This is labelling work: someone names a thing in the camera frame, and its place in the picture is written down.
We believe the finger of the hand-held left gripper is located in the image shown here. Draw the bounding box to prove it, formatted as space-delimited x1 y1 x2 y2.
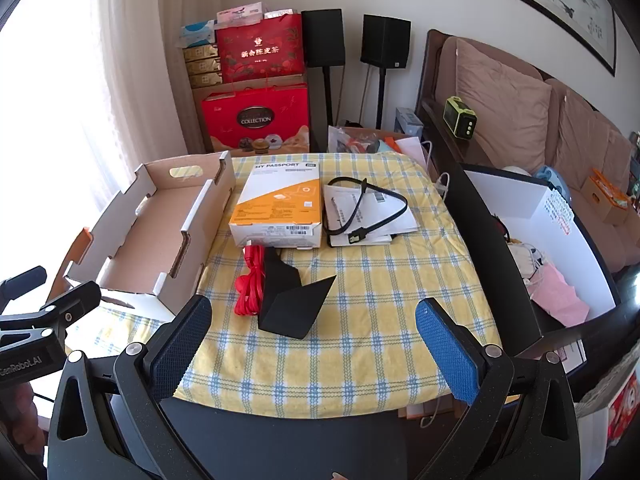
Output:
0 281 102 348
0 266 48 311

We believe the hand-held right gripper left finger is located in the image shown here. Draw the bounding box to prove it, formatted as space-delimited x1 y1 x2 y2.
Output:
47 294 213 480

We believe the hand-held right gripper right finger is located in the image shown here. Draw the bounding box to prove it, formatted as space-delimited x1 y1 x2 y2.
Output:
415 297 583 480

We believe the red cable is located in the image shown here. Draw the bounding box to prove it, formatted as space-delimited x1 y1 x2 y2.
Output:
235 245 268 317

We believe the white brown cardboard tray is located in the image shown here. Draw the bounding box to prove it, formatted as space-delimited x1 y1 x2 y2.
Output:
64 151 237 323

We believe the black cable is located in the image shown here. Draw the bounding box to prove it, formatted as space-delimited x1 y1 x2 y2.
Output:
324 177 408 247

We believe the white instruction booklet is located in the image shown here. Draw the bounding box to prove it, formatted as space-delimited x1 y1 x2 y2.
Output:
322 182 418 242

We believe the yellow plaid tablecloth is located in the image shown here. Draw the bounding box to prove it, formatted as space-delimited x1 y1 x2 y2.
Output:
65 151 503 406

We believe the pink paper bag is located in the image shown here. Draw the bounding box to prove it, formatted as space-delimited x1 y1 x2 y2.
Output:
532 262 591 326

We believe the black box white lining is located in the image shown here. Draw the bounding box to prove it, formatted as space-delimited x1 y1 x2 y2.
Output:
442 157 623 361

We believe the orange white hard drive box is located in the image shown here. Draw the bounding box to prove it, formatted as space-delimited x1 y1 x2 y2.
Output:
229 161 323 250

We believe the red printed box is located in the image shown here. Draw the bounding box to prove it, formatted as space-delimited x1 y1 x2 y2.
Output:
606 374 640 452

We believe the white paper bag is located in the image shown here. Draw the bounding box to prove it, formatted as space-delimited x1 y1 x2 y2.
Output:
395 136 432 172

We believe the orange cardboard carton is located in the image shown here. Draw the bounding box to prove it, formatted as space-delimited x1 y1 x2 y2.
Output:
582 169 631 226

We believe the clear plastic bag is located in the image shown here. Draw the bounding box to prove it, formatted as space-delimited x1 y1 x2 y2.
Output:
327 125 401 154

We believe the grey blue box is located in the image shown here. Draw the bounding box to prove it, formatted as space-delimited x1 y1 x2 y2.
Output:
395 107 426 141

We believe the green alarm clock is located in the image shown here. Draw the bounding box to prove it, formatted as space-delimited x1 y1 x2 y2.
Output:
443 96 478 138

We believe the white sheer curtain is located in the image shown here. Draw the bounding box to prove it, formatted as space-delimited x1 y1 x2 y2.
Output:
0 0 221 281

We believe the red gift bag oval label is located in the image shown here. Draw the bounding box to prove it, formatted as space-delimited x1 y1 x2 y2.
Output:
201 82 311 156

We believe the brown sofa cushion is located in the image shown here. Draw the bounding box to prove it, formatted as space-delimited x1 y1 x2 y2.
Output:
595 110 637 192
549 80 603 191
452 37 553 161

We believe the black speaker stand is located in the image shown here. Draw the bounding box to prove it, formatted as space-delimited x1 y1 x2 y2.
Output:
375 66 389 131
320 66 334 128

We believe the dark wooden sofa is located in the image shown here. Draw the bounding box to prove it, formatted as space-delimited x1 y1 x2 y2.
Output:
415 29 640 306

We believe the blue tissue pack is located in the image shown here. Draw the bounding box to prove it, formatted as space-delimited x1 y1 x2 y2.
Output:
179 20 217 49

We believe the red gift bag gold print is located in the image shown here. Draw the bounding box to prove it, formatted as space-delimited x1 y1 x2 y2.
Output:
215 12 306 83

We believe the black speaker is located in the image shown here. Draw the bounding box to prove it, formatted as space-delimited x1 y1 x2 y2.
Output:
361 14 412 68
301 9 346 68

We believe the pink white packet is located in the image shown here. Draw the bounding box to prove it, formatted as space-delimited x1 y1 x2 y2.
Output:
216 2 266 24

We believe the framed ink painting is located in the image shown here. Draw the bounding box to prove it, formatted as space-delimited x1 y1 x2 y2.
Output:
425 0 617 77

